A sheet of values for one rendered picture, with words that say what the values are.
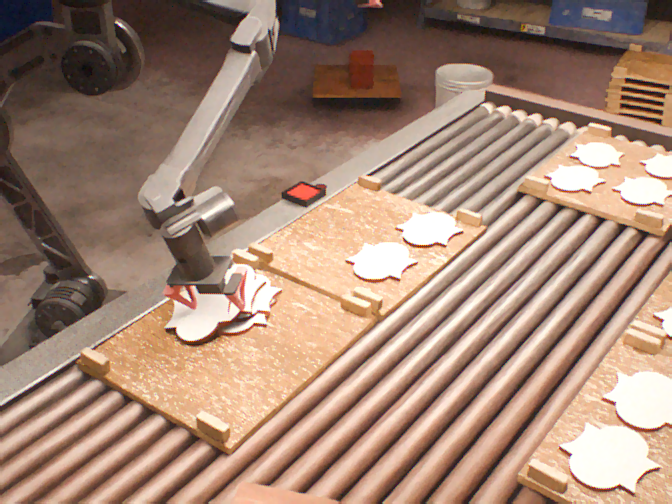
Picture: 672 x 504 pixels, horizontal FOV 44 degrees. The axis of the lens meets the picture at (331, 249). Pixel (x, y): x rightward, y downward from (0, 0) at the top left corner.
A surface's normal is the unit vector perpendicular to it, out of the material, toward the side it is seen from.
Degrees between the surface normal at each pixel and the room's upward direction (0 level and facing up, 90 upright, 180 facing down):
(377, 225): 0
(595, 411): 0
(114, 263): 0
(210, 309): 19
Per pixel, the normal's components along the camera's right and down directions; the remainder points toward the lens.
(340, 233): 0.00, -0.85
